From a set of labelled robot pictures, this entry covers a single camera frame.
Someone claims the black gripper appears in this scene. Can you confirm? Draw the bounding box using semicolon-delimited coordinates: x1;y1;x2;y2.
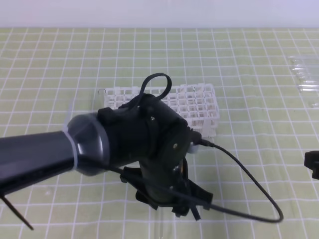
97;94;213;217

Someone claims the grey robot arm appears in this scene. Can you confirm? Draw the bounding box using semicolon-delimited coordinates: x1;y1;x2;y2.
0;94;213;220

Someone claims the white plastic test tube rack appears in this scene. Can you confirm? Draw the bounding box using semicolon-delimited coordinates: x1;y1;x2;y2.
104;83;220;138

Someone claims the glass test tube in rack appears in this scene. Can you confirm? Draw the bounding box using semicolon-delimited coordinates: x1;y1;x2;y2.
97;88;106;109

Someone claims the green checkered tablecloth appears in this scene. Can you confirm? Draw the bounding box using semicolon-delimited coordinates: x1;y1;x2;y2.
0;28;319;239

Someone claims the clear glass test tube pile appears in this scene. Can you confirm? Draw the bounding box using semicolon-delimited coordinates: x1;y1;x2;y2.
288;54;319;109

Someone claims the black zip tie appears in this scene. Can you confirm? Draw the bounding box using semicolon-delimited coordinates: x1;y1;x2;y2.
0;192;34;231

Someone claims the black object at right edge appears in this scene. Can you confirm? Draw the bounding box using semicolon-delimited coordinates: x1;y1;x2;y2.
304;151;319;180

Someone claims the black cable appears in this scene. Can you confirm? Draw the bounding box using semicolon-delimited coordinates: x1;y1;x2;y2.
196;138;285;224

